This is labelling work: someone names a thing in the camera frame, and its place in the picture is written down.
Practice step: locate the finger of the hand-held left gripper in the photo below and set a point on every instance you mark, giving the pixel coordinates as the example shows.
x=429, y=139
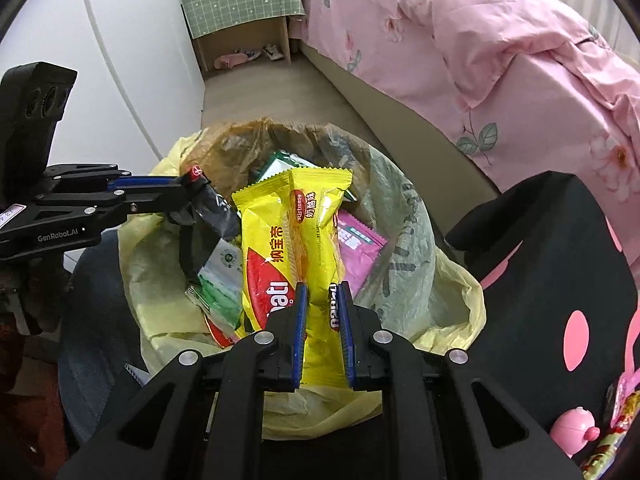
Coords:
x=85, y=172
x=150, y=199

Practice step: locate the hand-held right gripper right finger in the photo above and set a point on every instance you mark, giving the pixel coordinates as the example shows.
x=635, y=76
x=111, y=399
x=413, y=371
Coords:
x=345, y=340

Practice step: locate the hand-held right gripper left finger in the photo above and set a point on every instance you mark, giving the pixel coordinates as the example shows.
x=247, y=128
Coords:
x=300, y=340

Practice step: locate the yellow wafer packet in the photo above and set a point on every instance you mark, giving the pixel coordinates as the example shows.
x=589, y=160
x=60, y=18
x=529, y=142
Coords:
x=280, y=240

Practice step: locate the yellow trash bag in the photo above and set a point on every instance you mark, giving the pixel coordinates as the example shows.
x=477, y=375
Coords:
x=415, y=260

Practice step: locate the red snack bag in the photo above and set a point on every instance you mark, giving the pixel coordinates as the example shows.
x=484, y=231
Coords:
x=220, y=336

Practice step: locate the pink wrapper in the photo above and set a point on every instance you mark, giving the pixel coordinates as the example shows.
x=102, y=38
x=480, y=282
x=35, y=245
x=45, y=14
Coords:
x=360, y=245

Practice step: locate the brown translucent plastic bag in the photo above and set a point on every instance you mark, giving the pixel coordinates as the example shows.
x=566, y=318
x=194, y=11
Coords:
x=240, y=145

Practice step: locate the person's leg in jeans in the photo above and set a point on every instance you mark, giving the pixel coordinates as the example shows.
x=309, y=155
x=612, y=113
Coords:
x=100, y=320

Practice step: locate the green white snack packet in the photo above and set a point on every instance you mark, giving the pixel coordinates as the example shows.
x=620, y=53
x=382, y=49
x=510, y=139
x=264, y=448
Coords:
x=280, y=162

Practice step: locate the pink slipper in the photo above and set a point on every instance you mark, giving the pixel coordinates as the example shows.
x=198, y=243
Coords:
x=230, y=61

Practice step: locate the white sneakers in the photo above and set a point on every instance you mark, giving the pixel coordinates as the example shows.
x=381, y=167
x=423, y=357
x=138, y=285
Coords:
x=265, y=52

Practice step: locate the wooden nightstand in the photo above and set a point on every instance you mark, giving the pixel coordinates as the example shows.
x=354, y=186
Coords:
x=240, y=35

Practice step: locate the black tablecloth with pink shapes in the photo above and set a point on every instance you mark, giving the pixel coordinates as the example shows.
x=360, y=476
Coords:
x=525, y=285

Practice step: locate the bed with pink bedding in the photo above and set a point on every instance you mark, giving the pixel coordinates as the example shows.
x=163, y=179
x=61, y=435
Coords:
x=400, y=125

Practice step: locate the pink caterpillar toy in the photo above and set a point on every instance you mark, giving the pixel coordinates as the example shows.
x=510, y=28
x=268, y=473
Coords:
x=575, y=427

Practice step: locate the colourful printed snack packet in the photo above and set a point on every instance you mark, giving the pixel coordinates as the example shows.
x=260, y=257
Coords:
x=617, y=410

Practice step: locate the bed with pink floral duvet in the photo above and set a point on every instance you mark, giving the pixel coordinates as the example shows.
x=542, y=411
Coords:
x=550, y=125

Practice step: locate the pink floral duvet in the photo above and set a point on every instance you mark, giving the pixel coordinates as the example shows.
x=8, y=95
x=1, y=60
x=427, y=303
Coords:
x=475, y=20

